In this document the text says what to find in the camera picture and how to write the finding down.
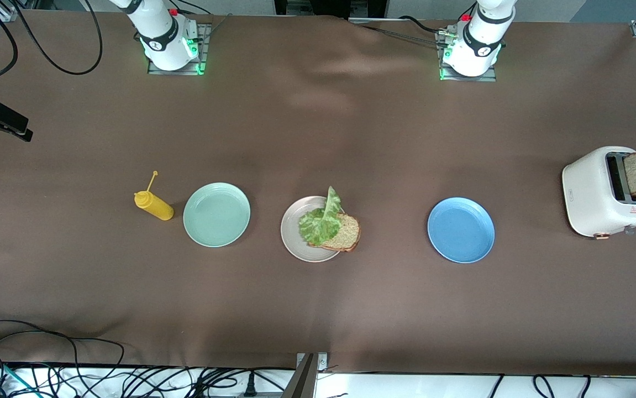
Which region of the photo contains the yellow mustard squeeze bottle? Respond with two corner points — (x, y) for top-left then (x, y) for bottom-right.
(134, 171), (175, 221)

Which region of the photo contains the green lettuce leaf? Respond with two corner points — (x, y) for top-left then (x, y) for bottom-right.
(298, 186), (344, 247)

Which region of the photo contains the blue plate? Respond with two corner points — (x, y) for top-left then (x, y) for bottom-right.
(427, 197), (496, 264)

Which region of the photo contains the mint green plate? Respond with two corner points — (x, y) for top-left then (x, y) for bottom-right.
(183, 182), (251, 248)

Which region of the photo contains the beige plate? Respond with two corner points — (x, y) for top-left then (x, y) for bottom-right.
(281, 196), (350, 263)

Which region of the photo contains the white toaster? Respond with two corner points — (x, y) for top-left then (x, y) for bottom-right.
(562, 146), (636, 242)

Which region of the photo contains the brown table cloth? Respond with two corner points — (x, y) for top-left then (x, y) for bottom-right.
(0, 10), (636, 376)

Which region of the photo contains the black equipment box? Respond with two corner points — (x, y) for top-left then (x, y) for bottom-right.
(274, 0), (387, 20)

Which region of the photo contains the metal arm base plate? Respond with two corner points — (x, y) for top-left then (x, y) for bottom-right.
(438, 30), (498, 82)
(148, 22), (211, 76)

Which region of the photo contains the black base cable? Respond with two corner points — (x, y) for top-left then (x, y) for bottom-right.
(359, 15), (465, 45)
(176, 0), (233, 34)

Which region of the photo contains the long black cable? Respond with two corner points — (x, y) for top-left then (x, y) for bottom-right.
(0, 320), (126, 387)

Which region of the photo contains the grey metal camera post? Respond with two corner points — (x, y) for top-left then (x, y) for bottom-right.
(289, 352), (329, 398)

